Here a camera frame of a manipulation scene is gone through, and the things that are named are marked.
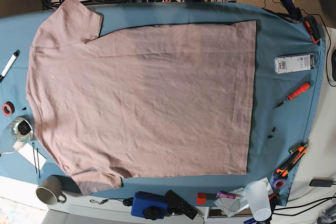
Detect pink T-shirt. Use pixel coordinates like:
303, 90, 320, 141
26, 0, 257, 195

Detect red black block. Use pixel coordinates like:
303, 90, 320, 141
196, 193, 217, 205

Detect black remote control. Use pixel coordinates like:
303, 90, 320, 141
164, 190, 198, 220

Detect blue box device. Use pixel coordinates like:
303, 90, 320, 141
131, 191, 168, 220

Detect purple small flashlight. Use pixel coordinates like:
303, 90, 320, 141
216, 191, 236, 199

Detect black small screws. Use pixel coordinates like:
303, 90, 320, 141
267, 127, 277, 139

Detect blue table cloth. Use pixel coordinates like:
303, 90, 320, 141
1, 3, 329, 204

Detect frosted plastic cup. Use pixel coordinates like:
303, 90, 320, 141
244, 180, 271, 222

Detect purple tape roll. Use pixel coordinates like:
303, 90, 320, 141
272, 178, 286, 189

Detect orange black utility knife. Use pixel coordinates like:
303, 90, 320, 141
274, 146, 307, 178

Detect black zip tie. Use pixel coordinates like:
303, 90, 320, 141
36, 148, 41, 179
32, 142, 38, 174

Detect clear tape roll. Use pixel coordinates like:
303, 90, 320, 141
8, 116, 34, 142

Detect grey ceramic mug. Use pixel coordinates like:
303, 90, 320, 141
36, 175, 67, 206

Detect white paper card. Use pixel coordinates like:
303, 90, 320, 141
18, 144, 47, 170

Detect white black marker pen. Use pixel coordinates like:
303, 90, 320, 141
0, 50, 20, 82

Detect red tape roll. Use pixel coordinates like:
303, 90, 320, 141
2, 101, 15, 116

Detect orange black tool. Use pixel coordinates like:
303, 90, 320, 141
304, 15, 321, 45

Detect black phone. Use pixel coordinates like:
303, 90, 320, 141
309, 178, 335, 188

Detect black lanyard clip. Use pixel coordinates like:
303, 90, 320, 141
89, 197, 134, 207

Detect orange handle screwdriver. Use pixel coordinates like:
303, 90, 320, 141
274, 82, 311, 109

